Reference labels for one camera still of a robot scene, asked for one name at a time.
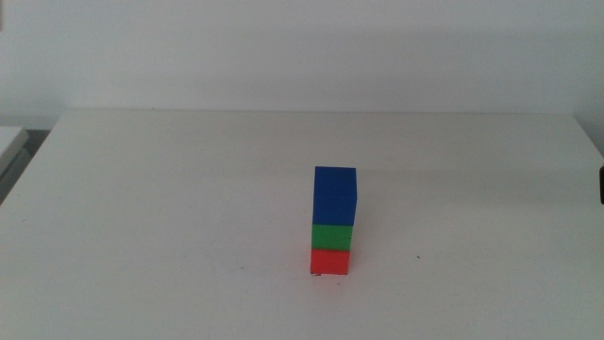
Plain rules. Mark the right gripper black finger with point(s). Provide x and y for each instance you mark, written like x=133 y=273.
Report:
x=602 y=185

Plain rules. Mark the blue cube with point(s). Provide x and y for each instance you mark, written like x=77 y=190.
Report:
x=334 y=196

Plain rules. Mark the green cube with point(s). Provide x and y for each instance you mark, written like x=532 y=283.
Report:
x=331 y=237

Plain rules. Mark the red cube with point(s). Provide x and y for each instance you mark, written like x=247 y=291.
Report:
x=330 y=262

